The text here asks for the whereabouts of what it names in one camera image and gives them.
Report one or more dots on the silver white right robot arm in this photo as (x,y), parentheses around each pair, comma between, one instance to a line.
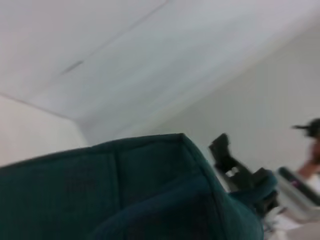
(295,197)

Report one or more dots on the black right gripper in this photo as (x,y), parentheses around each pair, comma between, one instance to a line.
(257,175)

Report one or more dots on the operator hand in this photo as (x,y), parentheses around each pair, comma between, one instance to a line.
(315,150)

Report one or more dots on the operator forearm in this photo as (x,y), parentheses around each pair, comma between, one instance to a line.
(308,170)

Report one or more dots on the dark teal insulated lunch bag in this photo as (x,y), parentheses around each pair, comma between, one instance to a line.
(100,187)

